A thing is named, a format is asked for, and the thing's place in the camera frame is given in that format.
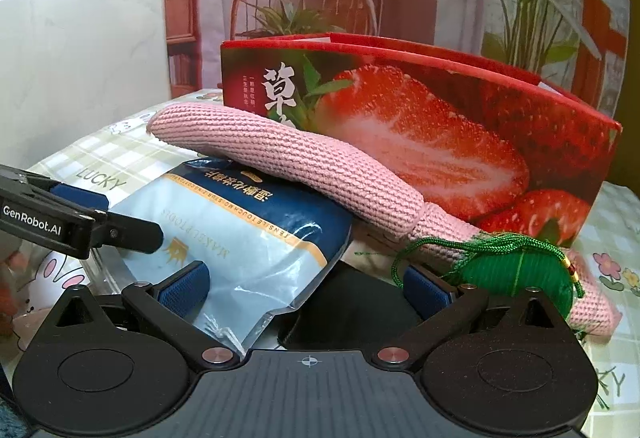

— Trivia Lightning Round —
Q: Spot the red strawberry print box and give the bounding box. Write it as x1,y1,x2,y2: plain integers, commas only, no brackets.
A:
220,32,624,249

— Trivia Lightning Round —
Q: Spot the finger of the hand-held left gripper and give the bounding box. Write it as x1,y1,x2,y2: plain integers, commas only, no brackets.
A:
90,208,164,255
49,183,110,215

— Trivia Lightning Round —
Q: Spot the pink knitted soft tube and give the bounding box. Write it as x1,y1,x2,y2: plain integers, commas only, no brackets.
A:
146,102,614,345

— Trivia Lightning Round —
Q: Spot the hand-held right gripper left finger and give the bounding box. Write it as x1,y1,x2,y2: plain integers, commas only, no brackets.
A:
27,262,242,371

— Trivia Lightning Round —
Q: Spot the blue and white packet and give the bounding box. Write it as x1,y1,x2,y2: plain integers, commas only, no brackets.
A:
90,157,354,355

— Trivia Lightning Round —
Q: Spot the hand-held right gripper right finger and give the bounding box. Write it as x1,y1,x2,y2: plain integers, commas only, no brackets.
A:
372,265,585,370

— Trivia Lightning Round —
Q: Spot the black eye mask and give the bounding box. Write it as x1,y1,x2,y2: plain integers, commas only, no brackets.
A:
277,263,427,350

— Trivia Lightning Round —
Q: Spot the green tasselled pouch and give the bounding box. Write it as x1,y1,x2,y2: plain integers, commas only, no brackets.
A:
390,233,577,325

